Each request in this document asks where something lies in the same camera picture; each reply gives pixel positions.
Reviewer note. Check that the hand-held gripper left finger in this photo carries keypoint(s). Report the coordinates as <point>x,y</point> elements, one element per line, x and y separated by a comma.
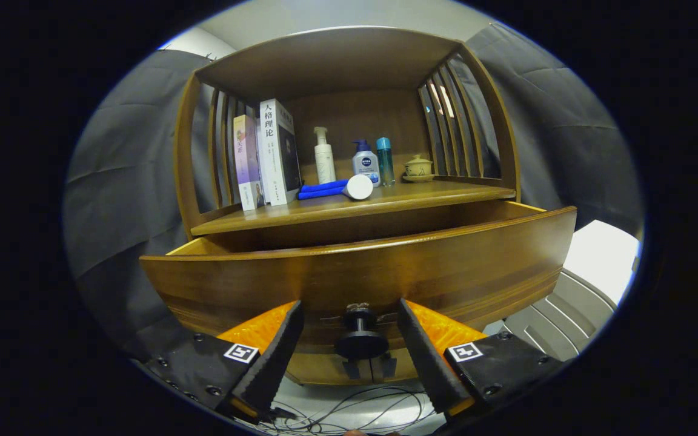
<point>276,363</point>

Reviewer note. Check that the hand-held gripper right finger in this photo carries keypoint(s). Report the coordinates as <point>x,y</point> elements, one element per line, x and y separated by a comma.
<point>425,363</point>

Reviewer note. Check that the black drawer knob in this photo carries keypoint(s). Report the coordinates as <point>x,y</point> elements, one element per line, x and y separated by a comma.
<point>361,345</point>

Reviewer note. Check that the brown wooden drawer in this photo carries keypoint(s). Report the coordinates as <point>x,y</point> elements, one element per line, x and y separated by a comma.
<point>355,272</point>

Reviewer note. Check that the white green cosmetic tube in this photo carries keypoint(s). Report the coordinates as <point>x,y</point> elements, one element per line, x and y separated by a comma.
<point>359,188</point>

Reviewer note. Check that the brown wooden countertop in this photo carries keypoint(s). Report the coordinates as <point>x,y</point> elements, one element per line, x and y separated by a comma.
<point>397,194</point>

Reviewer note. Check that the brown wooden cabinet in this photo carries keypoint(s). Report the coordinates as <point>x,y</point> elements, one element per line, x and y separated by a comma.
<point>337,60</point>

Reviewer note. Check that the grey plastic chair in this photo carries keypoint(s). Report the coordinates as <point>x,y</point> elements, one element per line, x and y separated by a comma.
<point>561,321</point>

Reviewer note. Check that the blue folded cloth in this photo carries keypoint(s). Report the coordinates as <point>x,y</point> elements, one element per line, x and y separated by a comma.
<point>322,189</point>

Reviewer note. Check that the beige lidded teacup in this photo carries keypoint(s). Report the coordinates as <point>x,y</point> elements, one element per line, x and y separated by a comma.
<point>418,168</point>

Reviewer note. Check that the white side table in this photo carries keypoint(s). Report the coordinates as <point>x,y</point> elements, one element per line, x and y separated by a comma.
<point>600,257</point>

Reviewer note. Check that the white pump bottle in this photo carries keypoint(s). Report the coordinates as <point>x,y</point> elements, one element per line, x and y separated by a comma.
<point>325,163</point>

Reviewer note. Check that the teal slim bottle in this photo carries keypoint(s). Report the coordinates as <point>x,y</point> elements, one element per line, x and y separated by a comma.
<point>385,160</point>

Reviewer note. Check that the purple book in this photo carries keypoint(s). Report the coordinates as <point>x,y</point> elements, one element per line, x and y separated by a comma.
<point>246,157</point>

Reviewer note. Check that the white bottle blue cap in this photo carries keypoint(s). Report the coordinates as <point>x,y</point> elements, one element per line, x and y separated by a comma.
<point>366,162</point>

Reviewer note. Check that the thick white book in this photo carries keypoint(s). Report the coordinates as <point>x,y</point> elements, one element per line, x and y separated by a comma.
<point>271,151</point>

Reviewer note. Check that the black backdrop cloth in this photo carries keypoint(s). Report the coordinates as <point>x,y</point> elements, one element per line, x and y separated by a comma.
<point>125,181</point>

